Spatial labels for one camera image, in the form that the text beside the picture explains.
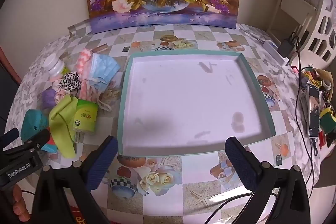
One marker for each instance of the white lattice basket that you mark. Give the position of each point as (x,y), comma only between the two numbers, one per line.
(321,29)

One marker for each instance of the pink chevron cloth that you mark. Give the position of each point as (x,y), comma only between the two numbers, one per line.
(83,61)

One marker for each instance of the green tissue pack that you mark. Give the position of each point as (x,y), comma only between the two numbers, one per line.
(85,116)

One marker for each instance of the purple fluffy puff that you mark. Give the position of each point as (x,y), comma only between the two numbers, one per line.
(48,99)

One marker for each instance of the orange red small item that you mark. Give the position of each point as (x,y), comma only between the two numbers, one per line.
(52,147)

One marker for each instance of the white power strip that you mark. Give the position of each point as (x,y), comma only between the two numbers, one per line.
(271,47)

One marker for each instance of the smartphone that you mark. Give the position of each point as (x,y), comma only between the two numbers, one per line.
(314,108)

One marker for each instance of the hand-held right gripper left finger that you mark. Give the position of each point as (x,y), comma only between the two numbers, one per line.
(102,161)

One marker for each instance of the leopard print scrunchie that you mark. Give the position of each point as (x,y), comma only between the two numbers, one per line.
(69,81)

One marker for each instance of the white-capped green bottle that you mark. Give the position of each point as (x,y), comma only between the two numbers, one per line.
(53,64)

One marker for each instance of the black charger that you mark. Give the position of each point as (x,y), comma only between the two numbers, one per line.
(284,47)

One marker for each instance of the pale lace scrunchie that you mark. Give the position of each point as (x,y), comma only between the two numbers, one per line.
(61,96)

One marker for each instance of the teal shallow tray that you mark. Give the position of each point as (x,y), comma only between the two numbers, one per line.
(189,98)

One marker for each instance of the person's left hand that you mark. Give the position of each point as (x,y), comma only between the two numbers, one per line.
(19,201)

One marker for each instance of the turquoise toy block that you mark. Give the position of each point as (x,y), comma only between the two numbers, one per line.
(32,124)

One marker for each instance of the blue face mask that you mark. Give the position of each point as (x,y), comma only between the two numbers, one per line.
(102,69)

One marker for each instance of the pile of colourful clutter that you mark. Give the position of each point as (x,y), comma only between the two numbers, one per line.
(328,113)

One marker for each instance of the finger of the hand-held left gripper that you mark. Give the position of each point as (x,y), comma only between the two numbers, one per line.
(35,140)
(10,135)

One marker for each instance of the white chair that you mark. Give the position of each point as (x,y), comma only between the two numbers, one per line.
(291,6)

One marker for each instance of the checked printed tablecloth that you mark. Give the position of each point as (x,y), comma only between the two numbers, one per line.
(199,174)

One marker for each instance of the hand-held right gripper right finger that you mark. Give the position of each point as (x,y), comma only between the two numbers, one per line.
(239,161)

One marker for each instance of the grey leaf print tablecloth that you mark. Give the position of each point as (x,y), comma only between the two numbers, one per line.
(29,77)

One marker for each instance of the pink striped face mask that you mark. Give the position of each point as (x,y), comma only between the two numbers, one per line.
(89,90)

